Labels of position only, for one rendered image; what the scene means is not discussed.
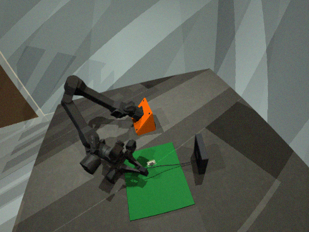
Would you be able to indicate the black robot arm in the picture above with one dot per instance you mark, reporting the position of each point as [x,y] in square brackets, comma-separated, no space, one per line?
[87,135]

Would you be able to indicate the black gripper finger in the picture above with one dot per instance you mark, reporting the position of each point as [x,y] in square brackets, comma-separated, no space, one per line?
[132,160]
[127,169]

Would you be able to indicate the green circuit board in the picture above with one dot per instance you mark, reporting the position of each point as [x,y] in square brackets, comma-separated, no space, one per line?
[164,189]

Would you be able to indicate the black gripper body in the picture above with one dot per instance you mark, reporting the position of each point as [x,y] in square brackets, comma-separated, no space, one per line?
[112,174]

